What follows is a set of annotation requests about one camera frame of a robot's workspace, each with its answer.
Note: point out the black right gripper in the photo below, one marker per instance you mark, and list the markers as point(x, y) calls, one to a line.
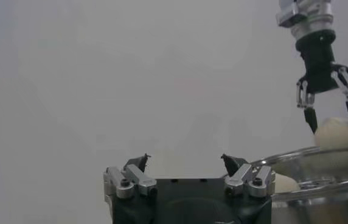
point(318, 61)

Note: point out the white steamed baozi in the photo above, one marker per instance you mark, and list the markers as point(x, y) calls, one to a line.
point(335, 134)
point(286, 183)

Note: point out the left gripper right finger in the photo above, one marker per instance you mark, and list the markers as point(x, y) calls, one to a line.
point(238, 179)

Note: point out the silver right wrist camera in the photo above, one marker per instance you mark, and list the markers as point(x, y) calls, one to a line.
point(289, 13)

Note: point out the perforated steel steamer basket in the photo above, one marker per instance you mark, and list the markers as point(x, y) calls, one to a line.
point(329, 187)

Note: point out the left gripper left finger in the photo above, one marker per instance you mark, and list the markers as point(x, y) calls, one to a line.
point(139, 179)

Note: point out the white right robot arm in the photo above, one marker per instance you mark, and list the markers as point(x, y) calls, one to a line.
point(314, 21)

